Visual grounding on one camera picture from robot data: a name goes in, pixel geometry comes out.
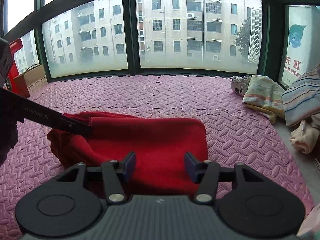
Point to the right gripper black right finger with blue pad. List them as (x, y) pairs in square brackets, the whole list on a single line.
[(245, 200)]

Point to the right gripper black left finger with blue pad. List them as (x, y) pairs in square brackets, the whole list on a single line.
[(73, 201)]

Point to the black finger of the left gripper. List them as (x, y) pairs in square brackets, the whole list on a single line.
[(20, 109)]

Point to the red embroidered trousers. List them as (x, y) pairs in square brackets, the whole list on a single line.
[(159, 144)]

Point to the black sleeved forearm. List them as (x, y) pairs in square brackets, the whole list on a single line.
[(9, 135)]

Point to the red plastic stool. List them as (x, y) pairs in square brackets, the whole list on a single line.
[(15, 75)]

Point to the brown cardboard box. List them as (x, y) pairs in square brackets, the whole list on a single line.
[(30, 81)]

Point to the pink foam floor mat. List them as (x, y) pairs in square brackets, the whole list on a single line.
[(233, 131)]

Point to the cream crumpled garment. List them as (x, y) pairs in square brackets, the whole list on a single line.
[(305, 137)]

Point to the pastel floral folded cloth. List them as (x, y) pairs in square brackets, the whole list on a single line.
[(264, 96)]

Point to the grey patterned small cloth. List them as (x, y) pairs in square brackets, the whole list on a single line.
[(239, 84)]

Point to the dark green window frame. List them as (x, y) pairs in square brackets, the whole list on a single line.
[(272, 54)]

